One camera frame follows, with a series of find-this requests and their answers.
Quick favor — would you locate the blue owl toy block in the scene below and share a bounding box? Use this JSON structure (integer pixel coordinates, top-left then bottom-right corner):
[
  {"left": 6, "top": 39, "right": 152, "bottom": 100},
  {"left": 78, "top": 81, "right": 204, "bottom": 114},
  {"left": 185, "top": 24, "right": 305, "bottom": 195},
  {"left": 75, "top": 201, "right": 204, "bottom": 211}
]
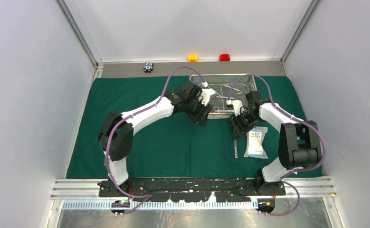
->
[{"left": 143, "top": 62, "right": 154, "bottom": 73}]

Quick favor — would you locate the white sterile packet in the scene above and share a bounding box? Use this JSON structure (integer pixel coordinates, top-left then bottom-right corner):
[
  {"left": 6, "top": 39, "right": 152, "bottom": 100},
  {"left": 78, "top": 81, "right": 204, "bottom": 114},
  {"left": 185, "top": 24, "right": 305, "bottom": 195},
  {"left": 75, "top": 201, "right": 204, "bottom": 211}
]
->
[{"left": 244, "top": 126, "right": 268, "bottom": 159}]

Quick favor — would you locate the red toy block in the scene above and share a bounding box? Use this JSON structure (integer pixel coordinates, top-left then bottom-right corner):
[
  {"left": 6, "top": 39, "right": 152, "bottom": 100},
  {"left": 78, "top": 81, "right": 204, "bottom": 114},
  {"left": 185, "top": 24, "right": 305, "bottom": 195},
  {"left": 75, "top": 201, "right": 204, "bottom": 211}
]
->
[{"left": 219, "top": 54, "right": 231, "bottom": 62}]

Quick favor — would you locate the metal mesh instrument tray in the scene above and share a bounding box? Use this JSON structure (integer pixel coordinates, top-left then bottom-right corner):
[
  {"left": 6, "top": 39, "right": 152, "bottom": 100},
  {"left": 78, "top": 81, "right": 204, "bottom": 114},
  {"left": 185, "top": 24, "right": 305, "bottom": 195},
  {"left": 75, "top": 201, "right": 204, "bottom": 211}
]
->
[{"left": 203, "top": 74, "right": 257, "bottom": 119}]

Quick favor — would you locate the green surgical drape cloth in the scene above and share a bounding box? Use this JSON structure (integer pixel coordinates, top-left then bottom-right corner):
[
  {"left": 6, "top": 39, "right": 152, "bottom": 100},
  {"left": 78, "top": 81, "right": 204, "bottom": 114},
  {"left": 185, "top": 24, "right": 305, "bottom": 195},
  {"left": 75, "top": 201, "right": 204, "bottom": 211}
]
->
[{"left": 66, "top": 74, "right": 323, "bottom": 179}]

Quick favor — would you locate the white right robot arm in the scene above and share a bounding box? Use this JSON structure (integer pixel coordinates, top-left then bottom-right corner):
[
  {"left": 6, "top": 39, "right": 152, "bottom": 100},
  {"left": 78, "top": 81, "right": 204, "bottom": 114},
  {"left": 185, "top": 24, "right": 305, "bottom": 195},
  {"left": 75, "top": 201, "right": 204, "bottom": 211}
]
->
[{"left": 226, "top": 91, "right": 325, "bottom": 195}]

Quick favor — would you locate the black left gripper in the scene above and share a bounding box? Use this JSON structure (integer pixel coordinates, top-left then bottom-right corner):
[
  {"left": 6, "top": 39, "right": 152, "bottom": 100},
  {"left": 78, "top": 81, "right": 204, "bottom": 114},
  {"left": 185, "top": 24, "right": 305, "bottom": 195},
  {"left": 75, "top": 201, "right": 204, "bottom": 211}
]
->
[{"left": 185, "top": 96, "right": 212, "bottom": 126}]

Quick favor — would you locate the yellow toy block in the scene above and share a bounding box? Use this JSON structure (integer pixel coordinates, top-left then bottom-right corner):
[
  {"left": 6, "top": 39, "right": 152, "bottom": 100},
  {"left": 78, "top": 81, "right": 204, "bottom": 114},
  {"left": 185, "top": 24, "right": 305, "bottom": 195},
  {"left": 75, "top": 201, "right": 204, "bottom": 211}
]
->
[{"left": 187, "top": 55, "right": 199, "bottom": 62}]

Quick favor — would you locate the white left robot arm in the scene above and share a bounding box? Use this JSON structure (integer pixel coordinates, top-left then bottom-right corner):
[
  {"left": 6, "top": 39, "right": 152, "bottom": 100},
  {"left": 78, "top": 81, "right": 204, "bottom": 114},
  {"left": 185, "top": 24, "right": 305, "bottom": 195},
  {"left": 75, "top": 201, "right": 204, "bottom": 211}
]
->
[{"left": 97, "top": 80, "right": 217, "bottom": 197}]

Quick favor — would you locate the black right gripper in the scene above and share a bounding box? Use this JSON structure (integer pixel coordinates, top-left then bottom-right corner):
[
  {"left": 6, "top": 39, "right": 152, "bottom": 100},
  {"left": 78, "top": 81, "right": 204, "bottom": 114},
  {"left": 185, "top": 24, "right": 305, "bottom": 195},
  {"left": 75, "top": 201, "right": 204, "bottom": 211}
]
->
[{"left": 228, "top": 110, "right": 261, "bottom": 139}]

